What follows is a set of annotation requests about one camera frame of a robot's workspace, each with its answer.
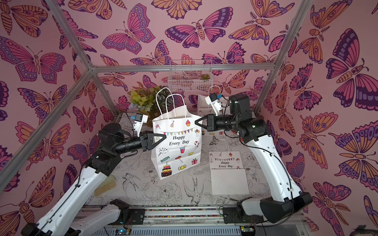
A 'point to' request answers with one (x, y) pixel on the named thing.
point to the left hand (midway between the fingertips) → (165, 136)
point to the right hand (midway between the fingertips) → (197, 121)
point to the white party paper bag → (227, 174)
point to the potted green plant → (152, 101)
